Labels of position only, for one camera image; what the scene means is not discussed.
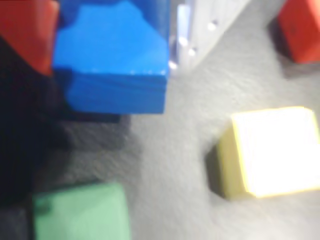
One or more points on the red cube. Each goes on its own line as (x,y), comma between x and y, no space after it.
(302,32)

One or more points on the blue cube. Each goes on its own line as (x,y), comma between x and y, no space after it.
(112,50)

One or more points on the dark grey table mat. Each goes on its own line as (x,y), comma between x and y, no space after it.
(175,130)

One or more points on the green cube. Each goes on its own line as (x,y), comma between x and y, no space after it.
(80,215)

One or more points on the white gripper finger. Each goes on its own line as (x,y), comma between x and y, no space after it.
(200,25)

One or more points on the yellow cube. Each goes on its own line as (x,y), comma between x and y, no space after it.
(275,150)

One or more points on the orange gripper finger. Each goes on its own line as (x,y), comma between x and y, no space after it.
(25,25)

